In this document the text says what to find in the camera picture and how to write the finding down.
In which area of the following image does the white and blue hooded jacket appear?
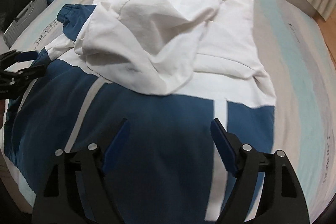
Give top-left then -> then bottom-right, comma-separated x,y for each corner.
4,0 -> 276,224

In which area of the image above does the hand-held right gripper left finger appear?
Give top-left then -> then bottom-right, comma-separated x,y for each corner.
32,119 -> 130,224

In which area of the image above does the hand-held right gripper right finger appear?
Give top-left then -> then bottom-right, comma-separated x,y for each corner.
210,118 -> 311,224

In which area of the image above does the wooden headboard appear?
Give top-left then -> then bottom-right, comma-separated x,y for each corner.
312,14 -> 336,67

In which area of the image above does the silver suitcase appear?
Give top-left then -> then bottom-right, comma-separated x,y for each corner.
4,0 -> 49,43

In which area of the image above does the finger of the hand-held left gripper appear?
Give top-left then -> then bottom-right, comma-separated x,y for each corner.
0,50 -> 38,69
0,65 -> 46,84

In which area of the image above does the striped bed with quilt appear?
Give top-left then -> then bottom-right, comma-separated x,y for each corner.
0,0 -> 332,216

